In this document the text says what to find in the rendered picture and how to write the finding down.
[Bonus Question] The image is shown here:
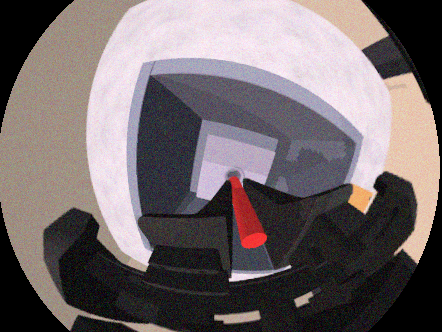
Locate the red peg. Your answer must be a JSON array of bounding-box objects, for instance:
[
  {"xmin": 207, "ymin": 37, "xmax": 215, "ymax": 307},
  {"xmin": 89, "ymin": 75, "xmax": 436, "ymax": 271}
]
[{"xmin": 229, "ymin": 177, "xmax": 266, "ymax": 249}]

